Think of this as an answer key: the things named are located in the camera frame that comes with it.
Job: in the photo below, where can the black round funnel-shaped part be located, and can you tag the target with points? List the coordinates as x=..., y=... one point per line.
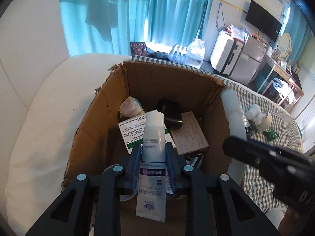
x=169, y=107

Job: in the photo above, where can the wooden chair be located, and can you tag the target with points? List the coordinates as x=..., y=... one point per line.
x=294, y=88

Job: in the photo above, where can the white cotton wad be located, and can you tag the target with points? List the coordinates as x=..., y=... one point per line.
x=253, y=110
x=261, y=118

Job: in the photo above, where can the pack of water bottles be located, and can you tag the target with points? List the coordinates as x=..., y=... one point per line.
x=177, y=52

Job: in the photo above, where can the black cloth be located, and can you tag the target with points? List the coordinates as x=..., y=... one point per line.
x=158, y=54

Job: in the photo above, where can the white padded headboard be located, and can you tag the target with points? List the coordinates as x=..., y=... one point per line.
x=29, y=54

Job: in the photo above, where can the white plastic bottle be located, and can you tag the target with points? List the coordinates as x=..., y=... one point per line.
x=231, y=113

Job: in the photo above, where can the teal round stool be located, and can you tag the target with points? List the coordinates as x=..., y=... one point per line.
x=299, y=130

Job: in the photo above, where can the person's right forearm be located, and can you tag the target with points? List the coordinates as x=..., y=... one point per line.
x=290, y=220

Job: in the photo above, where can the white paper roll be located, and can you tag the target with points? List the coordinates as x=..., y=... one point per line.
x=269, y=51

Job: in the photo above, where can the white squeeze tube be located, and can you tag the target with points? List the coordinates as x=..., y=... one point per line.
x=152, y=137

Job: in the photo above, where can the teal curtain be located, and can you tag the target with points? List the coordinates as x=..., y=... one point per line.
x=160, y=12

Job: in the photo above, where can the large clear water bottle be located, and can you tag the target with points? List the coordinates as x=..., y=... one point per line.
x=195, y=52

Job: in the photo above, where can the white pillow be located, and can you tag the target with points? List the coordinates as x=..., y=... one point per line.
x=49, y=127

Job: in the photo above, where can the clear plastic bag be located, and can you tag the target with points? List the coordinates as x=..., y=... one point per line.
x=236, y=30

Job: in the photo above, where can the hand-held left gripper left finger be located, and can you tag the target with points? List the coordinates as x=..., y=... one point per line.
x=135, y=170

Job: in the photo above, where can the black television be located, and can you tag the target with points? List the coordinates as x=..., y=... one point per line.
x=263, y=21

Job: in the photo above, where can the silver fridge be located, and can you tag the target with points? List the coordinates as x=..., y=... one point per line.
x=251, y=59

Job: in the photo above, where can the green crumpled wrapper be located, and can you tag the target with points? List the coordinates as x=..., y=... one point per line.
x=270, y=134

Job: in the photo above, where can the white suitcase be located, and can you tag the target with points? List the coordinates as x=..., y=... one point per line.
x=225, y=52

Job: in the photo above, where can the patterned maroon bag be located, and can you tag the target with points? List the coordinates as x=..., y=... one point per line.
x=139, y=49

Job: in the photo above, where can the tan cardboard packet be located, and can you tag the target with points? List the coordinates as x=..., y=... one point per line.
x=192, y=137

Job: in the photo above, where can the navy white tissue pack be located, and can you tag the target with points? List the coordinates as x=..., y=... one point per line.
x=194, y=161

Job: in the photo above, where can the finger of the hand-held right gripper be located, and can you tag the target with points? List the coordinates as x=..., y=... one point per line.
x=241, y=150
x=275, y=148

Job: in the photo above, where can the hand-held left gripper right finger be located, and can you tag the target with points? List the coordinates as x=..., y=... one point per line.
x=171, y=170

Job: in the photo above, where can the green white carton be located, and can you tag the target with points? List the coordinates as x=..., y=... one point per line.
x=130, y=130

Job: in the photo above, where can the brown cardboard box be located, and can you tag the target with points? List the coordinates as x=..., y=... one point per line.
x=98, y=127

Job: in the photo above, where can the blue white clothes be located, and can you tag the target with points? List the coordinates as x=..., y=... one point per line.
x=276, y=83

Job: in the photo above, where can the oval white mirror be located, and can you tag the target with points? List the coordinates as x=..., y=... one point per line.
x=284, y=45

